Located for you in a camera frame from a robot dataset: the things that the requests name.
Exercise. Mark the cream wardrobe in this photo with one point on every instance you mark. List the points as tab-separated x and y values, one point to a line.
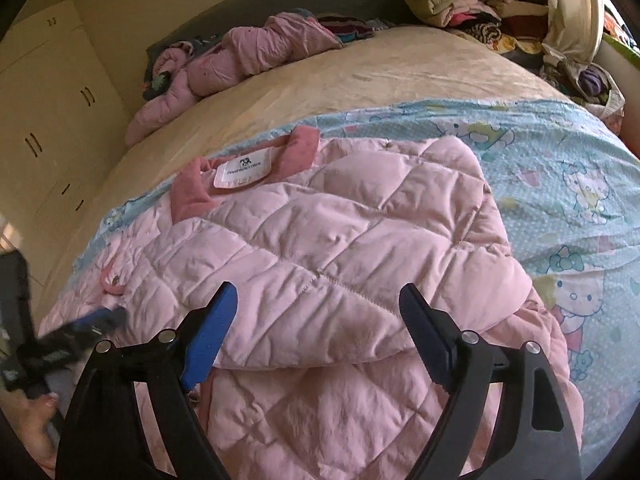
50	110

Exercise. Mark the blue cartoon printed blanket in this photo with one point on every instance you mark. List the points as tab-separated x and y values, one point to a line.
575	185

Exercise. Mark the pile of folded clothes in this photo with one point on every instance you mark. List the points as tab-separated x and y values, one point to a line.
470	0

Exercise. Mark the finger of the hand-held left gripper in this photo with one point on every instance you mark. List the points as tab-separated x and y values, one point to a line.
85	330

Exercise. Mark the pink crumpled duvet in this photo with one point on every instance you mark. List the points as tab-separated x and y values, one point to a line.
240	50

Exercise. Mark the grey padded headboard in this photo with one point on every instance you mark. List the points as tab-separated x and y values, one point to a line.
280	0

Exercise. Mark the person's left hand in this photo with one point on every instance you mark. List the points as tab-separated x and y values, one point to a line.
40	427

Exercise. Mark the colourful printed cloth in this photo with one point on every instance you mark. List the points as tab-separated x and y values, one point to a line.
622	30

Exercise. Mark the dark striped cloth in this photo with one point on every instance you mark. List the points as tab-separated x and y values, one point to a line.
352	27

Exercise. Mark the beige bed sheet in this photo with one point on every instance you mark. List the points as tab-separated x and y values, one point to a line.
400	75

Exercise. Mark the pink quilted jacket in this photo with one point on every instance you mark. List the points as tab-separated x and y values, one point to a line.
325	240

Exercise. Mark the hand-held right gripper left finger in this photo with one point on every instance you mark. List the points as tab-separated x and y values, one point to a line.
216	327

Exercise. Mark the cream curtain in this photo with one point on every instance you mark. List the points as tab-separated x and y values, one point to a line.
570	10

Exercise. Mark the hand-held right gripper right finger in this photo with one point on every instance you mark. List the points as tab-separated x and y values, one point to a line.
425	332

